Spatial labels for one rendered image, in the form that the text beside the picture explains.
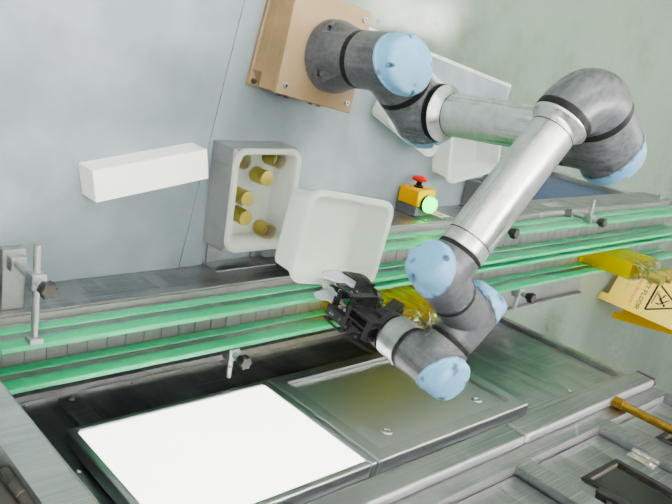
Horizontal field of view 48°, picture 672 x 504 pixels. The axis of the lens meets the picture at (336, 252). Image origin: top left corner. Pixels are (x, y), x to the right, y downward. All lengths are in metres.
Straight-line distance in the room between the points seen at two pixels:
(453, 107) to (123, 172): 0.64
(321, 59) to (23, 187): 0.62
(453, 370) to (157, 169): 0.68
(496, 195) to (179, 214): 0.73
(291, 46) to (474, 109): 0.39
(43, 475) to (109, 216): 0.92
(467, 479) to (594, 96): 0.72
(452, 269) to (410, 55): 0.52
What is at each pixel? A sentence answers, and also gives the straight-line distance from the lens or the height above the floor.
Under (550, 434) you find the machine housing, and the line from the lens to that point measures 1.72.
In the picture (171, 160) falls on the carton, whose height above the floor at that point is 0.81.
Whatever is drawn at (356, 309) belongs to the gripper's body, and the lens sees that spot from 1.28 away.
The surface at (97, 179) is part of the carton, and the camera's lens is 1.45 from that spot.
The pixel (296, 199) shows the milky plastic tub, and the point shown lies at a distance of 1.37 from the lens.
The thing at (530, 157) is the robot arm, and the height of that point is 1.44.
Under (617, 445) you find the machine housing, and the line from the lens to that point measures 1.81.
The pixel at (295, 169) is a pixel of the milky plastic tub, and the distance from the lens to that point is 1.66.
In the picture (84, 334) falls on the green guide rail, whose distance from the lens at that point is 1.37.
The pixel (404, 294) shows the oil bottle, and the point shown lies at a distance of 1.78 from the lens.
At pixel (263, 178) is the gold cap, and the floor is 0.81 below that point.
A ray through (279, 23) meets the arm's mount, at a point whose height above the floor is 0.81.
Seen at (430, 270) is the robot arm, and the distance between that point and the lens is 1.09.
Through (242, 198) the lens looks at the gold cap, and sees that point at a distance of 1.62.
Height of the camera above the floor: 2.08
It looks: 43 degrees down
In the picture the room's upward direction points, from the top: 116 degrees clockwise
